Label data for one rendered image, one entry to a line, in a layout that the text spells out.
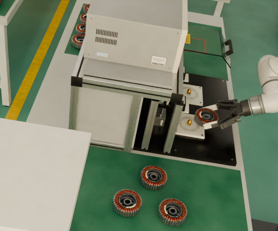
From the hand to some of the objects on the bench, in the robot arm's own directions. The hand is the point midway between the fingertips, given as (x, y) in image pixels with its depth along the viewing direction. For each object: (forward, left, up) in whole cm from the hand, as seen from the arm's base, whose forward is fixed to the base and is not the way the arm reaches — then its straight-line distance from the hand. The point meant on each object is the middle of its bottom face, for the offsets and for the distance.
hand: (207, 117), depth 203 cm
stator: (+15, +40, -5) cm, 43 cm away
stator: (+21, +57, -4) cm, 61 cm away
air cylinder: (+22, +5, -6) cm, 23 cm away
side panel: (+42, +30, -5) cm, 52 cm away
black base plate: (+12, -9, -10) cm, 18 cm away
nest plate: (+8, +2, -7) cm, 10 cm away
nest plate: (+12, -22, -8) cm, 26 cm away
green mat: (+19, +58, -4) cm, 61 cm away
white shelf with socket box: (+48, +91, 0) cm, 102 cm away
